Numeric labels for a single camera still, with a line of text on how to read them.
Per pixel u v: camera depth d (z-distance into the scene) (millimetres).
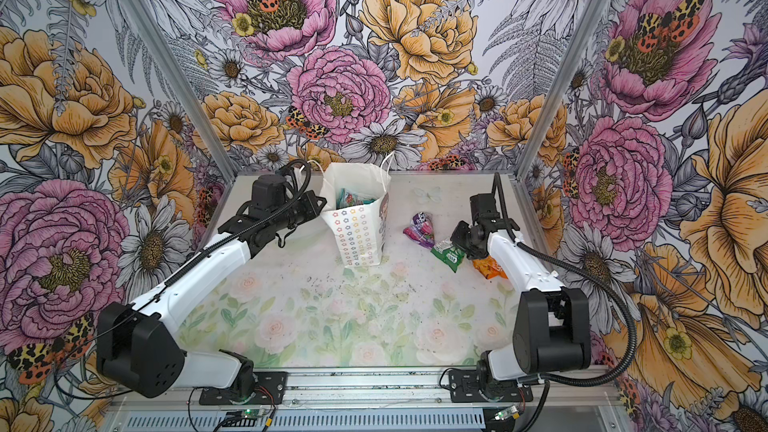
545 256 507
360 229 827
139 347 407
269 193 608
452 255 847
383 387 761
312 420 650
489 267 917
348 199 965
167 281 459
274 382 750
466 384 744
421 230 967
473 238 659
